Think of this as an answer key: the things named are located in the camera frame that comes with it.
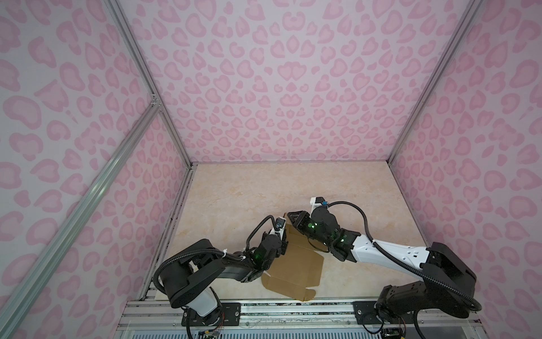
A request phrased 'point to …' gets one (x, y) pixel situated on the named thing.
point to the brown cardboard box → (300, 269)
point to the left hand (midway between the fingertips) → (285, 229)
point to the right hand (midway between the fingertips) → (287, 216)
